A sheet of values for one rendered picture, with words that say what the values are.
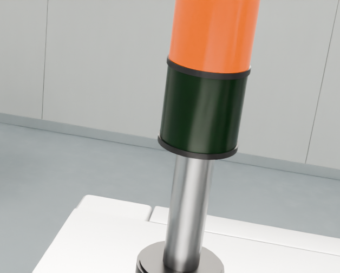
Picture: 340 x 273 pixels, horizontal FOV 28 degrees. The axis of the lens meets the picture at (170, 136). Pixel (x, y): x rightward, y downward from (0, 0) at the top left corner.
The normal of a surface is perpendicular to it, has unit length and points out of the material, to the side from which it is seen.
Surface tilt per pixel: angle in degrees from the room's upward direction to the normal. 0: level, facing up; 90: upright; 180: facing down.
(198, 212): 90
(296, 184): 0
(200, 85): 90
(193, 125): 90
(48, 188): 0
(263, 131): 90
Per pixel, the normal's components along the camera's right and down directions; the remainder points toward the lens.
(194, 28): -0.52, 0.26
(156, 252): 0.11, -0.93
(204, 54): -0.23, 0.33
